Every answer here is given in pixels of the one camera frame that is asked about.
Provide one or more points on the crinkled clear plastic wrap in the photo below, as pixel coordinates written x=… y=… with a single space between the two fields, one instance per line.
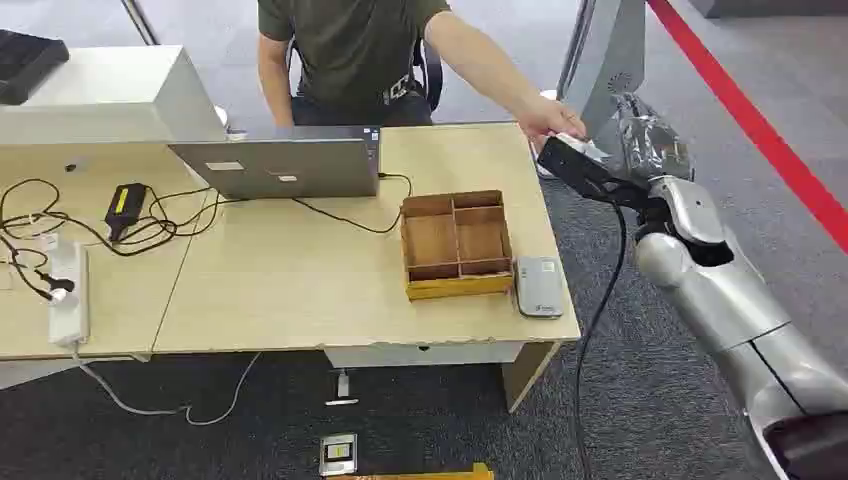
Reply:
x=652 y=142

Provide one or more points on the yellow wooden board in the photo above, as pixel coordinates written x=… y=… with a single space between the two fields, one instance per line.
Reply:
x=424 y=474

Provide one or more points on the grey flat case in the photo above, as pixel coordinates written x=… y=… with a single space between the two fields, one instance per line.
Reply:
x=538 y=288

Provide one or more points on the wooden divided card box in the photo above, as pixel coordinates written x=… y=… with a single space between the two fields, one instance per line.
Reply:
x=457 y=245

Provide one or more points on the dark right robot hand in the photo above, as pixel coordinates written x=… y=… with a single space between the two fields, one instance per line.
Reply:
x=590 y=175

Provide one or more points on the grey metal box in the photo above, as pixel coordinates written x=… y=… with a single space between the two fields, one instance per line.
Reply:
x=106 y=93

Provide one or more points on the white power strip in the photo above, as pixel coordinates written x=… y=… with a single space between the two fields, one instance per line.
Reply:
x=68 y=311

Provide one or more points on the pale desk with drawer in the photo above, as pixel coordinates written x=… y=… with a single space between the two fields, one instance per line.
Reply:
x=298 y=291

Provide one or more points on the silver laptop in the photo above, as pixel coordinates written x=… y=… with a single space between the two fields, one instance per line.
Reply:
x=285 y=169

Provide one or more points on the black flat device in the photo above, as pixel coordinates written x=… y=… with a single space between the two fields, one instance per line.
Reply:
x=23 y=66

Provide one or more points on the white card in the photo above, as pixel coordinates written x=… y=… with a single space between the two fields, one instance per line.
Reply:
x=584 y=148

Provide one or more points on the person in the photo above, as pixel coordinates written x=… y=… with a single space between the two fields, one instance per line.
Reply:
x=351 y=53

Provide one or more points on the black power adapter yellow label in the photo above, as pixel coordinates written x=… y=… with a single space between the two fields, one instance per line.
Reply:
x=124 y=208

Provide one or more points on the white desk drawer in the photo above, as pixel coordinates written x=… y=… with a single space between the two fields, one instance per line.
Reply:
x=424 y=354

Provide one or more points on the grey metal rod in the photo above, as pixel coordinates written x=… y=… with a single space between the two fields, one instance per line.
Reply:
x=140 y=21

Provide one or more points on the white plug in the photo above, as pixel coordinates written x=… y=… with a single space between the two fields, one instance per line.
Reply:
x=60 y=296

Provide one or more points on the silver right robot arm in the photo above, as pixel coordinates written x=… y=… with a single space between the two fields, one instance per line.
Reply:
x=715 y=298

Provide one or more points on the person's left hand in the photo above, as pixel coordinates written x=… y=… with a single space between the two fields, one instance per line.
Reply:
x=553 y=118

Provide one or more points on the grey monitor stand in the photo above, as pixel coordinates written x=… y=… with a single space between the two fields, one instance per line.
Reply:
x=606 y=60

